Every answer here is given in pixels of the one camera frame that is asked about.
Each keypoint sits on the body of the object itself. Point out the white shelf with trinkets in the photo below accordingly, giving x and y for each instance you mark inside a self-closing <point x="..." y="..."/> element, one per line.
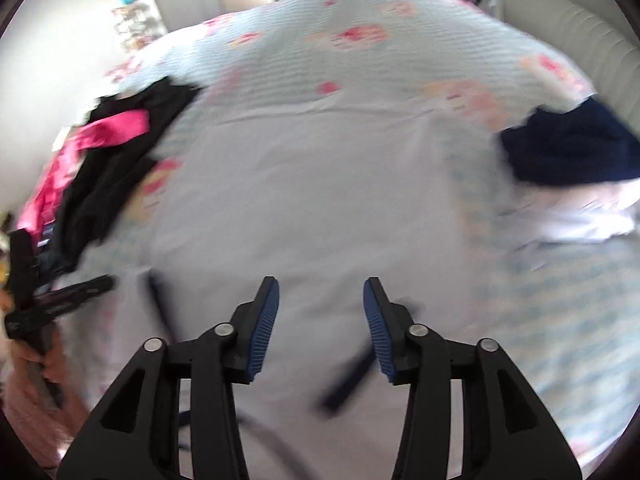
<point x="136" y="28"/>

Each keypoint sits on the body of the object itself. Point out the black garment pile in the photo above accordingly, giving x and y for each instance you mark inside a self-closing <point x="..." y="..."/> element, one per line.
<point x="108" y="176"/>

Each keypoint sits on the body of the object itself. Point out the navy folded garment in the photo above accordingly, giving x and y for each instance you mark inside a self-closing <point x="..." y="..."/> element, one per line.
<point x="587" y="145"/>

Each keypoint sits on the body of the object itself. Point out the pink garment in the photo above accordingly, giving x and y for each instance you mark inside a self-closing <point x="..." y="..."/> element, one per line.
<point x="112" y="131"/>

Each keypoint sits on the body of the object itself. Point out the light grey navy-trimmed t-shirt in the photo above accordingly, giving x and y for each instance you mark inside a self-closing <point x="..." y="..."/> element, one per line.
<point x="321" y="200"/>

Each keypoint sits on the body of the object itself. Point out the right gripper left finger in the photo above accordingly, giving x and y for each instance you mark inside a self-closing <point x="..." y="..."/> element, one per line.
<point x="132" y="433"/>

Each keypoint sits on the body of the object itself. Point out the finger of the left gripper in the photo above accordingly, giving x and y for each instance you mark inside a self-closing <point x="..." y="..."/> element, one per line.
<point x="55" y="303"/>

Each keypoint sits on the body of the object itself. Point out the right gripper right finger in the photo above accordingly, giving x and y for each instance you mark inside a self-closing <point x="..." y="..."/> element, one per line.
<point x="508" y="433"/>

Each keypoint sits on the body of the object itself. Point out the white folded clothes stack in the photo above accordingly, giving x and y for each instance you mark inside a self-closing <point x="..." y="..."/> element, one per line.
<point x="590" y="213"/>

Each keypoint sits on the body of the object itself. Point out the blue checkered cartoon blanket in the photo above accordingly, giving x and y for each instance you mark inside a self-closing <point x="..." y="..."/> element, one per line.
<point x="568" y="314"/>

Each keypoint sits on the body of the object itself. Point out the grey padded headboard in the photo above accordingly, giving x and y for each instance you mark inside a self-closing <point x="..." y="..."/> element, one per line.
<point x="596" y="35"/>

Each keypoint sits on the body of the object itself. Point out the operator left hand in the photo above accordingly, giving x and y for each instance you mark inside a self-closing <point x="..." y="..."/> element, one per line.
<point x="53" y="362"/>

